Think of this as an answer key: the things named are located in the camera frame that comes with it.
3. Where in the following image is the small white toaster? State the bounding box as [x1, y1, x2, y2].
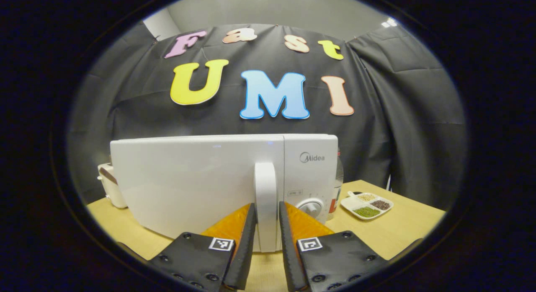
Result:
[97, 162, 128, 209]

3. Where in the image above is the white microwave oven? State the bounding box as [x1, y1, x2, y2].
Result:
[110, 134, 339, 253]

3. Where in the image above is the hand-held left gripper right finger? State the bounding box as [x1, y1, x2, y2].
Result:
[279, 201, 388, 292]

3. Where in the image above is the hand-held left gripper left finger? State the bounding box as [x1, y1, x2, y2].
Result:
[149, 203, 257, 292]

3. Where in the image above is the white divided dish of beans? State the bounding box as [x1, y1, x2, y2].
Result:
[340, 191, 394, 221]

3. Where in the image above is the clear red label water bottle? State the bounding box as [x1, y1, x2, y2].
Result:
[327, 149, 345, 221]

